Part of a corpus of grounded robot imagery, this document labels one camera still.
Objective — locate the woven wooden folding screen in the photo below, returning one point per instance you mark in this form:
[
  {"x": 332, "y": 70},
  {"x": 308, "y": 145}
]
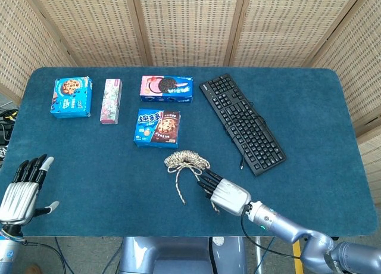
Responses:
[{"x": 190, "y": 24}]

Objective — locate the brown shoe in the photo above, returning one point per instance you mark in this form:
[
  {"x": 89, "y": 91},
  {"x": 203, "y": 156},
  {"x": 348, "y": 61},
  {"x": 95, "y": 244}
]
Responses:
[{"x": 32, "y": 268}]

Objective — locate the pink and blue Oreo box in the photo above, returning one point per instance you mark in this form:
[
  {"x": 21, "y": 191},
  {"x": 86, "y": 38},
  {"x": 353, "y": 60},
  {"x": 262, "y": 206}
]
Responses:
[{"x": 166, "y": 87}]

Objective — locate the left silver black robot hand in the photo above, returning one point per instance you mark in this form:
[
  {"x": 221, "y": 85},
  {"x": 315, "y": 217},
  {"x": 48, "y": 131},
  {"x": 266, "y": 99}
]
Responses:
[{"x": 18, "y": 202}]

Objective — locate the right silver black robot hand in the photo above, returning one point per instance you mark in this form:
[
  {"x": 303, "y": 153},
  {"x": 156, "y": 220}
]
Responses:
[{"x": 230, "y": 196}]

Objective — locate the blue and brown cookie box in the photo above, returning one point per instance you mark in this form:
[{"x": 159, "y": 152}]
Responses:
[{"x": 157, "y": 128}]

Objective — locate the black computer keyboard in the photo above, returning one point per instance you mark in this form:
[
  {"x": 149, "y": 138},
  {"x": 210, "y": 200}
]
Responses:
[{"x": 238, "y": 116}]

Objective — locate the light blue cookie box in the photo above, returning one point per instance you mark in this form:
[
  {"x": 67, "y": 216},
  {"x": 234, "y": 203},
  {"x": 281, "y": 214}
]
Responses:
[{"x": 71, "y": 98}]

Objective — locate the blue-grey robot torso base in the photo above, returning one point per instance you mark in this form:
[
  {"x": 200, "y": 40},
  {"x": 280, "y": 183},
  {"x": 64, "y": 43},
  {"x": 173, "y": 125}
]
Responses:
[{"x": 178, "y": 253}]

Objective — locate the blue felt table cover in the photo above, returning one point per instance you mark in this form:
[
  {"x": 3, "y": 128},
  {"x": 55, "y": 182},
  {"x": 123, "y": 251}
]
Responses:
[{"x": 89, "y": 181}]

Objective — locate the pink floral narrow box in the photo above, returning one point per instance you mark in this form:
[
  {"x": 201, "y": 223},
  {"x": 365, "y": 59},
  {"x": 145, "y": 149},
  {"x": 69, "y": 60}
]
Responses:
[{"x": 110, "y": 102}]

